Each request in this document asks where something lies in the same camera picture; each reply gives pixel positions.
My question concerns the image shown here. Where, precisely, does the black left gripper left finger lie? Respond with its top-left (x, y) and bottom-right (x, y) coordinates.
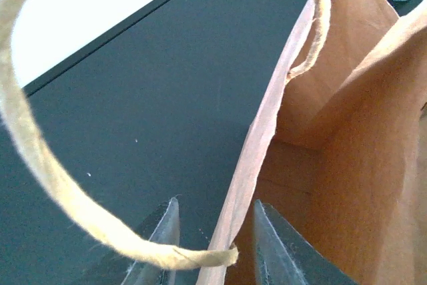
top-left (79, 196), bottom-right (181, 285)

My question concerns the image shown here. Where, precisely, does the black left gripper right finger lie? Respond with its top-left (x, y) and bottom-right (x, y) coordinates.
top-left (254, 200), bottom-right (356, 285)

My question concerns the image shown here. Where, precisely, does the brown paper bag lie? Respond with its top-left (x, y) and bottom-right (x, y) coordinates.
top-left (0, 0), bottom-right (427, 285)

